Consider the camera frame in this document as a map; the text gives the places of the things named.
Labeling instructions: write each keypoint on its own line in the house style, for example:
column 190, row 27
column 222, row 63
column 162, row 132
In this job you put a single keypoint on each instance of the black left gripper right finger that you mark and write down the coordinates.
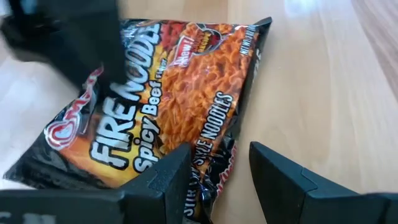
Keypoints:
column 289, row 199

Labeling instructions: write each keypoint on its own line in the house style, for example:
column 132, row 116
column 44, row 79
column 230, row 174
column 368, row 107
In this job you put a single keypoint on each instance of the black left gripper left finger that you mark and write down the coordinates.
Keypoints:
column 149, row 202

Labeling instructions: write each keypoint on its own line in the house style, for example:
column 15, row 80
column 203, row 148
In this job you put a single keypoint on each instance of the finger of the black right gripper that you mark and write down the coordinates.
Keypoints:
column 90, row 59
column 25, row 40

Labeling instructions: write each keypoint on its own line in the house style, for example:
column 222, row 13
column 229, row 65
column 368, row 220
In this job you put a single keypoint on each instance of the black fire noodle pack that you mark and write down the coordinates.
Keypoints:
column 192, row 93

